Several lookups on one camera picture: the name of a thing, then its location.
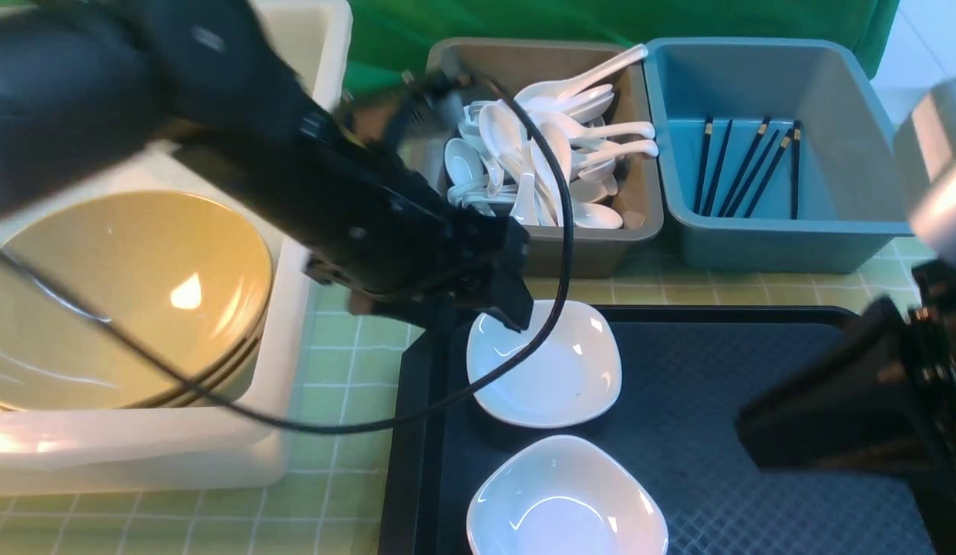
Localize black chopstick in bin middle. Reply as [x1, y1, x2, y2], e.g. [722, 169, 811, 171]
[717, 116, 772, 217]

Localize white square dish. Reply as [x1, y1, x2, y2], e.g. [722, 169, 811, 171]
[465, 300, 623, 429]
[465, 435, 669, 554]

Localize white spoon front of pile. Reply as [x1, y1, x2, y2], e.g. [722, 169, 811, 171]
[572, 201, 624, 230]

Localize black chopstick in bin rightmost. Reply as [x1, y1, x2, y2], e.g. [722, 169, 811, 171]
[789, 119, 803, 220]

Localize black chopstick pair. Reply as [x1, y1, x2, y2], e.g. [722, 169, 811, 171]
[725, 127, 796, 218]

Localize green checkered table mat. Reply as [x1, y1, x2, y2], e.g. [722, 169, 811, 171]
[0, 224, 931, 554]

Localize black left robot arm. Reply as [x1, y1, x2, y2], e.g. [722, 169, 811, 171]
[0, 1, 532, 331]

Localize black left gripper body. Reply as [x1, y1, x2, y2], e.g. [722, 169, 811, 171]
[305, 210, 534, 331]

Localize large white plastic tub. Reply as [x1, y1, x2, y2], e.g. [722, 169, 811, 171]
[0, 1, 352, 496]

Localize white ceramic soup spoon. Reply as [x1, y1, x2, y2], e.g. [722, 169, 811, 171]
[528, 122, 575, 228]

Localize blue plastic chopstick bin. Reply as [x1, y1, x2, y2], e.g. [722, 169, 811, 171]
[643, 38, 911, 273]

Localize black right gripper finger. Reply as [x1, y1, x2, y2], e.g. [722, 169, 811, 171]
[736, 298, 934, 472]

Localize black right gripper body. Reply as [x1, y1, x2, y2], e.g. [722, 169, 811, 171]
[902, 262, 956, 554]

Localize white spoon lower right handle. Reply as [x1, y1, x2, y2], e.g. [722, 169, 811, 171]
[572, 140, 660, 180]

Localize tan noodle bowl in tub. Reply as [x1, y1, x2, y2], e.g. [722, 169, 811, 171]
[130, 308, 269, 409]

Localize white square dish front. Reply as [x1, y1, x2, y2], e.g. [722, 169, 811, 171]
[465, 435, 669, 554]

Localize black chopstick in bin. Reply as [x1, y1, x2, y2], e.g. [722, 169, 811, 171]
[789, 119, 803, 220]
[692, 115, 714, 214]
[717, 116, 772, 217]

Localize white spoon of pile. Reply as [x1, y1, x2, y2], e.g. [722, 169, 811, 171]
[572, 201, 624, 230]
[514, 43, 648, 104]

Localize tan noodle bowl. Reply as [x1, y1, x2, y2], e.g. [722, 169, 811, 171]
[130, 308, 269, 409]
[0, 190, 273, 411]

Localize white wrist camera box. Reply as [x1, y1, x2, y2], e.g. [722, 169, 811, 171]
[894, 78, 956, 267]

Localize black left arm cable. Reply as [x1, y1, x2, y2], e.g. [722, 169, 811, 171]
[0, 73, 575, 435]

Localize white spoon long handle right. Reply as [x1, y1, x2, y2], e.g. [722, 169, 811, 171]
[532, 112, 655, 142]

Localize white spoon top of pile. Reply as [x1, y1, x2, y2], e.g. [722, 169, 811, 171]
[514, 43, 648, 104]

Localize black plastic serving tray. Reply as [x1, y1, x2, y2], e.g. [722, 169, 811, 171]
[377, 306, 956, 554]

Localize black chopstick leftmost in bin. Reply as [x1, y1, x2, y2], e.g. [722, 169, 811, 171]
[692, 115, 714, 214]

